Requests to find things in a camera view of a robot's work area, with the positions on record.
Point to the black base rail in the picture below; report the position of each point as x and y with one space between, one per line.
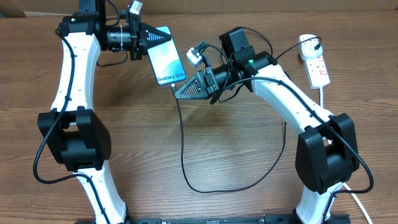
211 221

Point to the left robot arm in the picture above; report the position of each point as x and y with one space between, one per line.
71 129

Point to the white power strip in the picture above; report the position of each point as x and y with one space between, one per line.
316 72

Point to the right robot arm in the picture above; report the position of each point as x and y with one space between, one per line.
327 151

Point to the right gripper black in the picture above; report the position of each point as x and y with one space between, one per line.
207 83

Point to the blue-screen Samsung smartphone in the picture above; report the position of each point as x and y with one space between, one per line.
165 61

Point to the white charger plug adapter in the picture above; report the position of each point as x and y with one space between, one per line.
310 46

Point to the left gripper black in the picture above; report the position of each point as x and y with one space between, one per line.
142 32

